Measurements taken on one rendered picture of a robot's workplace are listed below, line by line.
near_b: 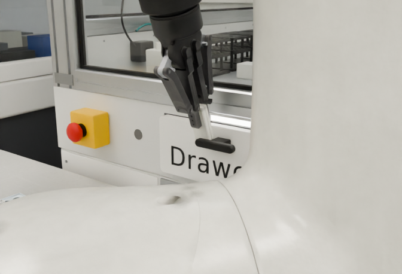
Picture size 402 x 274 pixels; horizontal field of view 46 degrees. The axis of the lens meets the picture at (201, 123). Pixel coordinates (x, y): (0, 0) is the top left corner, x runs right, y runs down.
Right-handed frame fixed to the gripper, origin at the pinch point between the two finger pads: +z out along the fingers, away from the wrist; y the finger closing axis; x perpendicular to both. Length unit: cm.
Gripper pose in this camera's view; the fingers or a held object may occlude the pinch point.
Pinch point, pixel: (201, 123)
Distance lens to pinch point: 79.5
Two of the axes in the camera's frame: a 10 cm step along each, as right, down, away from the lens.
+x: 8.2, 1.5, -5.6
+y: -5.4, 5.3, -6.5
